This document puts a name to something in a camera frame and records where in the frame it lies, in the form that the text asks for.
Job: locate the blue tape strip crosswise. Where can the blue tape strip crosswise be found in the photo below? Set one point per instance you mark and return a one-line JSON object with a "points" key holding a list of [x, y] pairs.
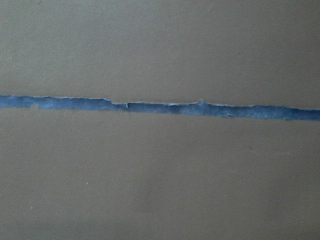
{"points": [[193, 108]]}

